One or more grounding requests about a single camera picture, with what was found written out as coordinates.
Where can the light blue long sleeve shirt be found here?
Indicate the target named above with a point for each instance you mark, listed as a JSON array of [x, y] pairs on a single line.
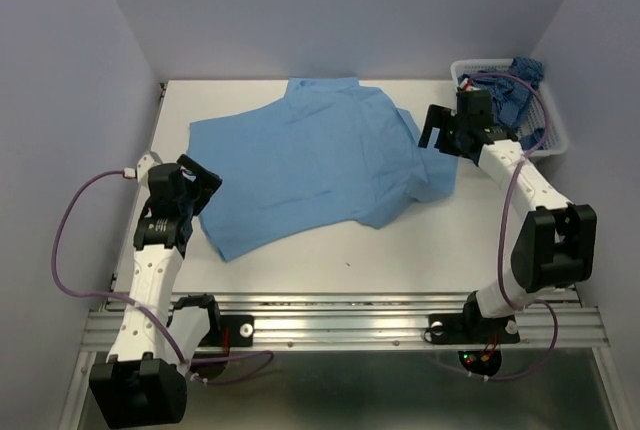
[[327, 151]]

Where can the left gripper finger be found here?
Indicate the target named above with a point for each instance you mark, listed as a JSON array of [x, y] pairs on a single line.
[[207, 184], [191, 168]]

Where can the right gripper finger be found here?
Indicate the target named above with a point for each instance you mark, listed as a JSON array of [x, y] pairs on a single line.
[[439, 115], [427, 134]]

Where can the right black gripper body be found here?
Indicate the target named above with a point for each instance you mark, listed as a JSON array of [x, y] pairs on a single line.
[[458, 127]]

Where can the aluminium mounting rail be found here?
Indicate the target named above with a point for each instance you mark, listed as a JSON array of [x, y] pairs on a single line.
[[395, 321]]

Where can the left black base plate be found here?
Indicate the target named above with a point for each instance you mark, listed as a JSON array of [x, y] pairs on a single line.
[[230, 331]]

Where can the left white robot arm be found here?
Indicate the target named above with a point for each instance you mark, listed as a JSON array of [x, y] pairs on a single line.
[[143, 379]]

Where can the white plastic basket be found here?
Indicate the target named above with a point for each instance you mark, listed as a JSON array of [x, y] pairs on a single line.
[[555, 141]]

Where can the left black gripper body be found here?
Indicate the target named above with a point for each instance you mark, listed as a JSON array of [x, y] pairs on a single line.
[[188, 200]]

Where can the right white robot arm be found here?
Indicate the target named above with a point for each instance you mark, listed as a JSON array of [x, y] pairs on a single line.
[[554, 247]]

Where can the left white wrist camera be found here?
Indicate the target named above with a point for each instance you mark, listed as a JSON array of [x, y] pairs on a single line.
[[140, 171]]

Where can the dark blue patterned shirt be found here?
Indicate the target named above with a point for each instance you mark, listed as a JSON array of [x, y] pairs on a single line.
[[514, 92]]

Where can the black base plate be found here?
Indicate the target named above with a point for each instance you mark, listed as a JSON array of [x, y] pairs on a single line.
[[456, 329], [230, 331]]

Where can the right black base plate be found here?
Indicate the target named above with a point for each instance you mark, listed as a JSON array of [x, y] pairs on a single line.
[[456, 329]]

